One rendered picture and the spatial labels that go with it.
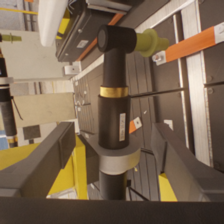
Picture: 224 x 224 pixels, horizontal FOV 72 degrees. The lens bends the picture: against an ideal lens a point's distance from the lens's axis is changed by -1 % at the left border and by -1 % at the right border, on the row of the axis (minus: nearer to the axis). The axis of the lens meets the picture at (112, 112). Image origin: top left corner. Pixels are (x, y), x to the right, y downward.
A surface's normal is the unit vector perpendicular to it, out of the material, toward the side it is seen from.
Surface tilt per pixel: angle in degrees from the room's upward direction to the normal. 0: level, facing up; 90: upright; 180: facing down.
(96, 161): 90
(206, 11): 0
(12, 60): 90
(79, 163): 90
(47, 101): 90
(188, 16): 0
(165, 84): 0
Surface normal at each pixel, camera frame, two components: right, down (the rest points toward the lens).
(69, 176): 0.48, 0.25
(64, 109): 0.47, -0.01
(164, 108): -0.88, 0.13
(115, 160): 0.04, 0.29
